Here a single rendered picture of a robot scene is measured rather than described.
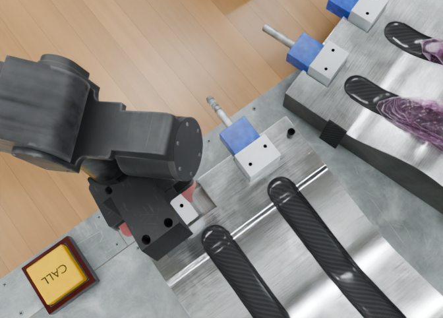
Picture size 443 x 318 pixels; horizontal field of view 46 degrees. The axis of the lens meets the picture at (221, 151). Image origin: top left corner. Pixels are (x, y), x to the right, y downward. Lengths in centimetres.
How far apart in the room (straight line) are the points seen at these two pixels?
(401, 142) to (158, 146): 42
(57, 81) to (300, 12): 55
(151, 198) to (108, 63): 43
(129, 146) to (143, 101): 41
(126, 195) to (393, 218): 44
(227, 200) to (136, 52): 31
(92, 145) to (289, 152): 33
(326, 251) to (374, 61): 29
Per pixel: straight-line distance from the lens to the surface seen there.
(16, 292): 84
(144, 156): 45
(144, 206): 50
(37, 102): 43
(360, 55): 82
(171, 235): 49
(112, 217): 57
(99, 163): 49
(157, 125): 43
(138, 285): 79
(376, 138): 77
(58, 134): 43
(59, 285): 78
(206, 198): 73
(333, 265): 71
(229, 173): 71
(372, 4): 83
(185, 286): 70
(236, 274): 70
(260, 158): 68
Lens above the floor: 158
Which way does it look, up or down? 75 degrees down
